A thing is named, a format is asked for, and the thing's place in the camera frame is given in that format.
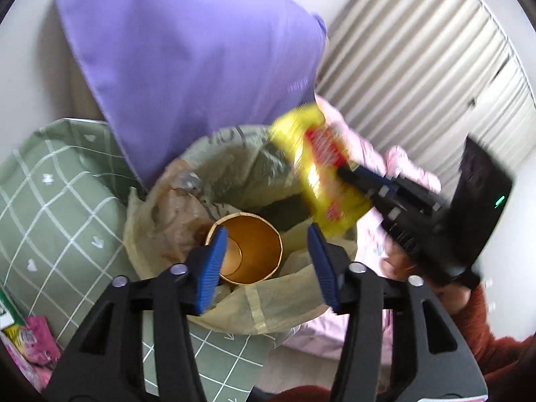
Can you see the purple pillow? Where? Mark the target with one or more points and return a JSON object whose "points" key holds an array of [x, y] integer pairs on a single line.
{"points": [[188, 50]]}

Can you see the pink snack packet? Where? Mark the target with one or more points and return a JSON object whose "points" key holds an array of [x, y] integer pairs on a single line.
{"points": [[21, 364], [42, 339]]}

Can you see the brown paper cup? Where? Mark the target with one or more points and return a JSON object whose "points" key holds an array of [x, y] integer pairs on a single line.
{"points": [[255, 238]]}

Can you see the green and white box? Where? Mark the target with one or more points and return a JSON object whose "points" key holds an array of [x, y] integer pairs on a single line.
{"points": [[7, 310]]}

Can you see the yellow snack packet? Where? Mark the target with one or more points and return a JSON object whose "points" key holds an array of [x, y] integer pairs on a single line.
{"points": [[322, 192]]}

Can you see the green checked tablecloth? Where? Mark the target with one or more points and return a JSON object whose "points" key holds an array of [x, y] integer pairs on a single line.
{"points": [[50, 217]]}

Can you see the pink printed blanket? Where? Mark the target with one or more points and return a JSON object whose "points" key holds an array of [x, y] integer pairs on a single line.
{"points": [[318, 335]]}

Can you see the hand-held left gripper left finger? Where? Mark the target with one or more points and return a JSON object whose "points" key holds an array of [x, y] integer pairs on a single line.
{"points": [[213, 259]]}

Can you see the yellow-green trash bag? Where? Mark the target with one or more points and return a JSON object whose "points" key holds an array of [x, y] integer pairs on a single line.
{"points": [[251, 167]]}

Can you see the white pleated curtain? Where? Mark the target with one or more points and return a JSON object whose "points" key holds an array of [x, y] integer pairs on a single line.
{"points": [[418, 50]]}

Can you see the clear crumpled plastic wrap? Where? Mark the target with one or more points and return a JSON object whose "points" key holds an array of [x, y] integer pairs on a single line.
{"points": [[180, 213]]}

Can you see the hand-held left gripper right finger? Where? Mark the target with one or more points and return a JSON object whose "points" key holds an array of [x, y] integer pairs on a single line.
{"points": [[320, 255]]}

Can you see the person's right forearm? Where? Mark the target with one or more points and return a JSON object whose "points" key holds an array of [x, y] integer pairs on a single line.
{"points": [[490, 339]]}

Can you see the person's right hand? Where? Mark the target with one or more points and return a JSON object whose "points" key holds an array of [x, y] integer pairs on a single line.
{"points": [[454, 299]]}

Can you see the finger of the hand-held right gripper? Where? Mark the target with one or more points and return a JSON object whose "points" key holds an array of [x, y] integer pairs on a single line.
{"points": [[362, 173], [370, 197]]}

